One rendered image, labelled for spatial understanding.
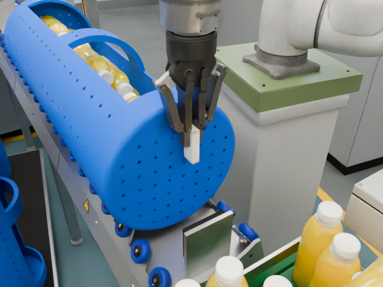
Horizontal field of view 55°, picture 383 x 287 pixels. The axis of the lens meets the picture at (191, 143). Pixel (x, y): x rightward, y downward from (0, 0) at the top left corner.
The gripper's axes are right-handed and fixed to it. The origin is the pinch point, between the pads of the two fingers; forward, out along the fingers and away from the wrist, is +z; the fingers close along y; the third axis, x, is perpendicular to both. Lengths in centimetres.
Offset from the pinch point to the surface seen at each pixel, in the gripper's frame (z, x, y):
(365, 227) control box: 13.1, -23.1, 22.0
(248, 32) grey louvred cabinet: 61, 183, 174
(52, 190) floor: 116, 144, -9
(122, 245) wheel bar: 23.7, 5.4, -13.5
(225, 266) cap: 6.9, -19.8, -6.9
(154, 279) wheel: 19.1, -8.2, -13.0
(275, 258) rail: 19.1, -16.4, 7.8
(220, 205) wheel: 18.0, -0.8, 6.8
